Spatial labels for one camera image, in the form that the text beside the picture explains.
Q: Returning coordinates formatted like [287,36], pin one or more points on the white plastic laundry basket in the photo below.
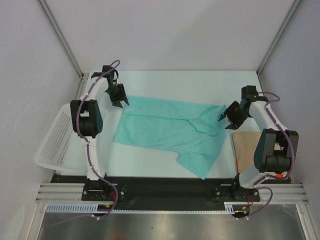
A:
[62,149]

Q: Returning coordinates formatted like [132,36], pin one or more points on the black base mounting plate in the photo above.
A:
[161,194]

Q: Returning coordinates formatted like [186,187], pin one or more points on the left aluminium corner post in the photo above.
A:
[56,29]

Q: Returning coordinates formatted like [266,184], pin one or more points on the white slotted cable duct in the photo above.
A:
[160,211]

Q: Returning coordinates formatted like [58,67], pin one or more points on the aluminium corner post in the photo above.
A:
[56,29]
[279,34]

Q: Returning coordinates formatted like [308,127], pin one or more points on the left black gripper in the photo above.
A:
[122,95]

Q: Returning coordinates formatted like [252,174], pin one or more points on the folded beige t shirt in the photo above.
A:
[244,146]

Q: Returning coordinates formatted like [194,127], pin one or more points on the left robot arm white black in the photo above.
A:
[87,121]

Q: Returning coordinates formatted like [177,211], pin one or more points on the teal green t shirt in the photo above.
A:
[192,130]

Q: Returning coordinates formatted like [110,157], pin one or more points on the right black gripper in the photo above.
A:
[229,112]

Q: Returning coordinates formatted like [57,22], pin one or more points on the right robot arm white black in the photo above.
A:
[275,153]

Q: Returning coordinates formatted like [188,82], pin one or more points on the right aluminium corner post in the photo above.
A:
[279,34]

